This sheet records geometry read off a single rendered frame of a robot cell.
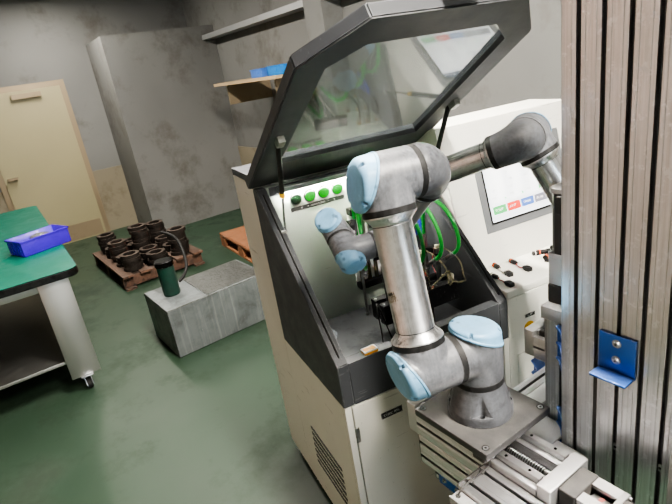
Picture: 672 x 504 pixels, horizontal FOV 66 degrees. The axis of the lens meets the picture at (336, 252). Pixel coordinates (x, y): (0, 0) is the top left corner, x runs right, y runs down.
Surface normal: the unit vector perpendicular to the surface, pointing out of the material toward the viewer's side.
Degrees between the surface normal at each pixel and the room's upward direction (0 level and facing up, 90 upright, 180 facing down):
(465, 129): 76
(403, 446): 90
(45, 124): 90
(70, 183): 90
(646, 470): 90
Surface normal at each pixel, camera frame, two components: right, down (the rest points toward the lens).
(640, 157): -0.81, 0.32
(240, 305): 0.60, 0.19
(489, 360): 0.36, 0.27
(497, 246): 0.38, 0.03
